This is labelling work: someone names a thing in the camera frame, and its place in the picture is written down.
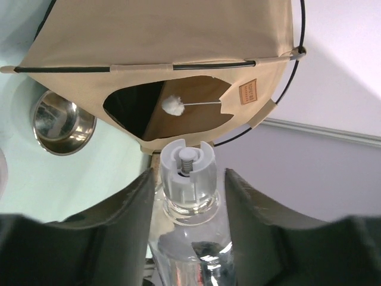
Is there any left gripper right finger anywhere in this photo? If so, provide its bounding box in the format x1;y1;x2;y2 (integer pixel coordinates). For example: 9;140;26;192
224;169;380;285

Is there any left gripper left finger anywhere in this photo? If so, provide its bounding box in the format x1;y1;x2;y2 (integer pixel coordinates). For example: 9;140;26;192
1;169;155;285

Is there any clear water bottle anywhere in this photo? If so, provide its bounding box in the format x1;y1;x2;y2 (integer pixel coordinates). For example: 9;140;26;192
148;139;236;285

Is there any steel pet bowl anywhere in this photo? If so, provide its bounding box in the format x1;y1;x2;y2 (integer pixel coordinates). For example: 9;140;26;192
30;90;97;156

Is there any beige fabric pet tent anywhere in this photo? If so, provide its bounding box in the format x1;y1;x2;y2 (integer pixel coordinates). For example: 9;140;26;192
13;1;304;154

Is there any black tent pole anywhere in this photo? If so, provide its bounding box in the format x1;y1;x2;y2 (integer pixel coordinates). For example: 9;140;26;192
213;0;308;148
1;46;307;73

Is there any white pompom toy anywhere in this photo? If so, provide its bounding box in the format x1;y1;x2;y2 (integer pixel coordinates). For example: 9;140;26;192
161;95;185;116

